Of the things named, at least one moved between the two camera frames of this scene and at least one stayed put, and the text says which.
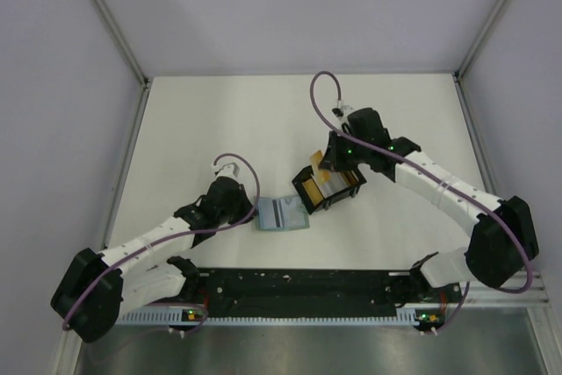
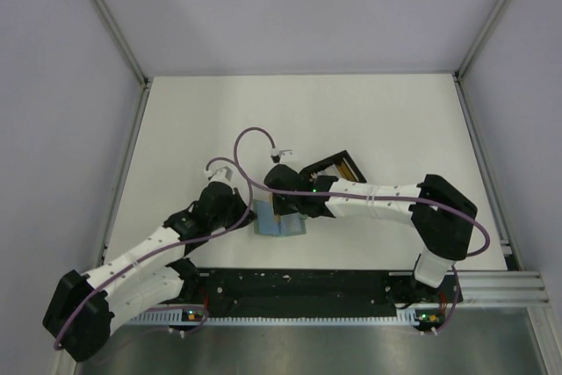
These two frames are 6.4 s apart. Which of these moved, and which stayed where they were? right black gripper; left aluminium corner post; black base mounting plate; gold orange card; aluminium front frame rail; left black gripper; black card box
Moved: black card box; right black gripper; gold orange card
Stayed: left aluminium corner post; left black gripper; aluminium front frame rail; black base mounting plate
